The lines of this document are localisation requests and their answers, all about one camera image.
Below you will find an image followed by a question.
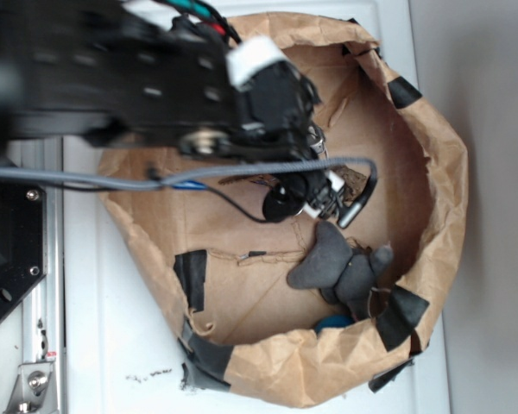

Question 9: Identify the metal corner bracket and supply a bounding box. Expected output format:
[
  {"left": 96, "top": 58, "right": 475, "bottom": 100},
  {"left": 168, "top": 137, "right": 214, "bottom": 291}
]
[{"left": 4, "top": 361, "right": 59, "bottom": 414}]

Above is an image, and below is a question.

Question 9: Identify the silver key bunch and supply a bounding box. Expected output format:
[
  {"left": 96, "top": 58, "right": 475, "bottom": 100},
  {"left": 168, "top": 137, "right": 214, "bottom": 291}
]
[{"left": 218, "top": 122, "right": 326, "bottom": 189}]

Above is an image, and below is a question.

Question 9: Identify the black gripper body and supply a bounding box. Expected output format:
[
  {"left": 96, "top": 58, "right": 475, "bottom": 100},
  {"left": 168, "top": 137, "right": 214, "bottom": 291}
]
[{"left": 226, "top": 36, "right": 344, "bottom": 219}]

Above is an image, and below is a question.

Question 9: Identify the brown rock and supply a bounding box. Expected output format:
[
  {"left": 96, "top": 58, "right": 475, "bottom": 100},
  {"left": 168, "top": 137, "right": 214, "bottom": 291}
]
[{"left": 328, "top": 166, "right": 367, "bottom": 204}]

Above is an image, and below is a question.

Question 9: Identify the aluminium rail frame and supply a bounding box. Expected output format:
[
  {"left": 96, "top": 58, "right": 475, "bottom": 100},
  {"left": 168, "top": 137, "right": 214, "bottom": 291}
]
[{"left": 8, "top": 137, "right": 66, "bottom": 414}]

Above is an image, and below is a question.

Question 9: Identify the brown paper bag bin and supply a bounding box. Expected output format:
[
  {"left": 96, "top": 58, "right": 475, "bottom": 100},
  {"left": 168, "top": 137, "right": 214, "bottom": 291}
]
[{"left": 102, "top": 12, "right": 468, "bottom": 408}]

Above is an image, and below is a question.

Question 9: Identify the black round camera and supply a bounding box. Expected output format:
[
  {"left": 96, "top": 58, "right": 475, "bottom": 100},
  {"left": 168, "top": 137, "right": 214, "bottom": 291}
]
[{"left": 262, "top": 184, "right": 304, "bottom": 223}]

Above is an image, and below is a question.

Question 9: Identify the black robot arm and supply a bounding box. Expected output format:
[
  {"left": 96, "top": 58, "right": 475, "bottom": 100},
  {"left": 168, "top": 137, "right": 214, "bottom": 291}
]
[{"left": 0, "top": 1, "right": 347, "bottom": 223}]

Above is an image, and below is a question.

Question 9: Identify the grey plush elephant toy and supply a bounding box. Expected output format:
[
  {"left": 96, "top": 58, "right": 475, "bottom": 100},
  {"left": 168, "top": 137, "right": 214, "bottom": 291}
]
[{"left": 287, "top": 222, "right": 394, "bottom": 321}]

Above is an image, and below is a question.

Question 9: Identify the grey braided cable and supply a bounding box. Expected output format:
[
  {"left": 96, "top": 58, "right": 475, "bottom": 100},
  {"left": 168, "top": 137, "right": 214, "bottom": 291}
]
[{"left": 0, "top": 155, "right": 379, "bottom": 229}]

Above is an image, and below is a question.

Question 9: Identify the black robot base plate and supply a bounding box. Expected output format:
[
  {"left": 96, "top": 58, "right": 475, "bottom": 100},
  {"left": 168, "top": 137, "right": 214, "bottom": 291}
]
[{"left": 0, "top": 181, "right": 47, "bottom": 324}]

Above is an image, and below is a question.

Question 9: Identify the blue ball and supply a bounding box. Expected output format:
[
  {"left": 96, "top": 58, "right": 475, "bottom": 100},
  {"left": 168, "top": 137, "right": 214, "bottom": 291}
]
[{"left": 313, "top": 315, "right": 355, "bottom": 335}]

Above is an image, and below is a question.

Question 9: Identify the thin black wire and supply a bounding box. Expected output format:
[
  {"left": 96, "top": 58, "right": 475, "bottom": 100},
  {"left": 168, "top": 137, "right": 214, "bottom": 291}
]
[{"left": 60, "top": 166, "right": 281, "bottom": 225}]

